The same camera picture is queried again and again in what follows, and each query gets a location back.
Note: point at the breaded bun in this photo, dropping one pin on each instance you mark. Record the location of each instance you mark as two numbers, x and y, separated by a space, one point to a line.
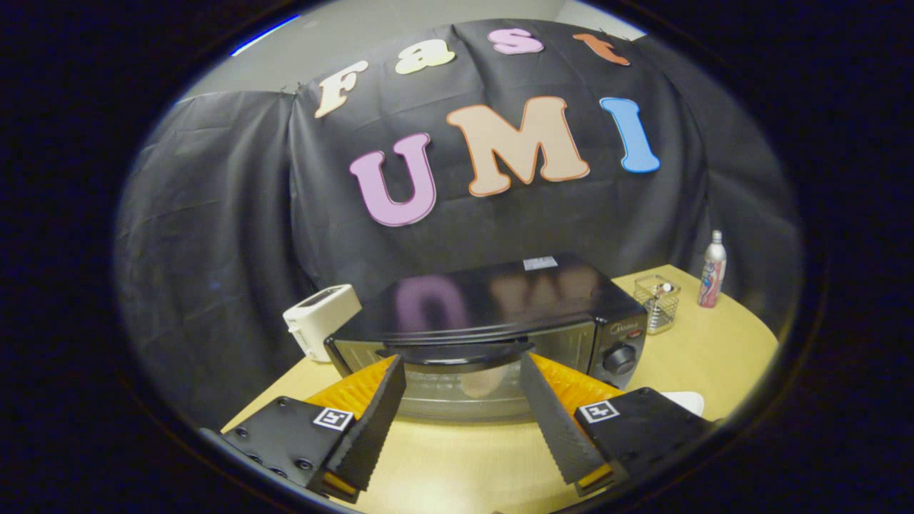
485 383

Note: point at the white plate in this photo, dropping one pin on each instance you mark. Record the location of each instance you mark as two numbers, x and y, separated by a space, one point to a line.
687 402

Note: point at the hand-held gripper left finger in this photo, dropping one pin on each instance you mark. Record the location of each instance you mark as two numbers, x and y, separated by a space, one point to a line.
371 432

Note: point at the black toaster oven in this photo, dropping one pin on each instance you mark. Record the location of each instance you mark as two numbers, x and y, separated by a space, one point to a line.
500 300

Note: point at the white pop-up toaster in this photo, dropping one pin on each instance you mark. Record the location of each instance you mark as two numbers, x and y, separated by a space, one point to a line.
321 318

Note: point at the silver spray bottle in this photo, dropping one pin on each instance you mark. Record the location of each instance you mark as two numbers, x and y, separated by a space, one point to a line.
712 275

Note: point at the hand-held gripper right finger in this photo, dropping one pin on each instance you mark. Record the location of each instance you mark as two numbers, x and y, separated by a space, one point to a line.
560 432

